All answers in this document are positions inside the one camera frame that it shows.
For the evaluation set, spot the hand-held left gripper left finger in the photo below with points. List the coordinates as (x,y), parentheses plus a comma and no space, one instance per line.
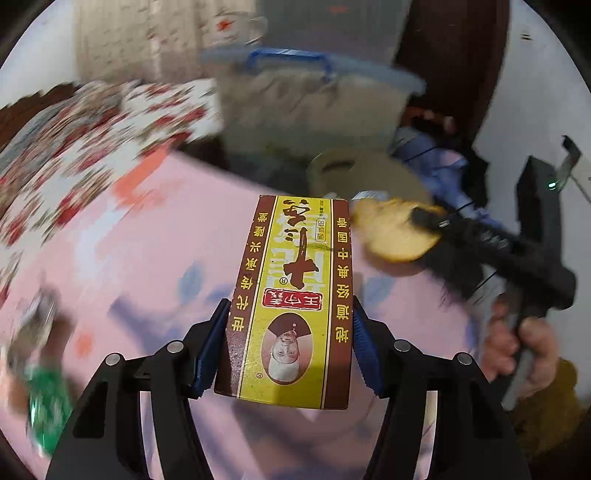
(212,353)

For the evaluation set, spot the blue purple clothes pile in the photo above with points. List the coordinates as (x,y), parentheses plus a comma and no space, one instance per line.
(443,161)

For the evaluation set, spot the person's right hand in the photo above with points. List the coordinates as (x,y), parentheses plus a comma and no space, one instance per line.
(535,344)

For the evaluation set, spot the carved wooden headboard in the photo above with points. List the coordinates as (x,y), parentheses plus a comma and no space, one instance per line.
(14,120)

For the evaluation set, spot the beige trash bin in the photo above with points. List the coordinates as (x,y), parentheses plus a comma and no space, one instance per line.
(369,170)

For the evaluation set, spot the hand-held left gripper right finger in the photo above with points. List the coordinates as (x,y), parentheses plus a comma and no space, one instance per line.
(367,353)

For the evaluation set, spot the yellow brown carton box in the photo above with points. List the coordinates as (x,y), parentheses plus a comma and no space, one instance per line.
(295,300)

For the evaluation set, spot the pink leaf print bedsheet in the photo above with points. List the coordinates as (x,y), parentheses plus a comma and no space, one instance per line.
(152,258)

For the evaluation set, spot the white red floral blanket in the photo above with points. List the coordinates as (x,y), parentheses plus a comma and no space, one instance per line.
(92,157)

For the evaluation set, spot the person's right forearm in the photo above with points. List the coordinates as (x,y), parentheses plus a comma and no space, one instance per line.
(549,415)

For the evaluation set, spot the leaf print curtain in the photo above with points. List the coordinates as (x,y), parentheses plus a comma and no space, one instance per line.
(120,41)

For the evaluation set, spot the dark wooden wardrobe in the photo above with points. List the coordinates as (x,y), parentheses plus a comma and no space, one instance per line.
(452,60)

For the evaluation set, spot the green drink can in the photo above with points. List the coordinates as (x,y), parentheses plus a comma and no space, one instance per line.
(46,406)

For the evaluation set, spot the clear plastic cup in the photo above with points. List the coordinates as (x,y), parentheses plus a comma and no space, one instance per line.
(39,314)

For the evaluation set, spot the white enamel mug red star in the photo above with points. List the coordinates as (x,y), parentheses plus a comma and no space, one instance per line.
(226,27)

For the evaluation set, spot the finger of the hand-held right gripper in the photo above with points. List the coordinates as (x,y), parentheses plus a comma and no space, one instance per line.
(436,224)

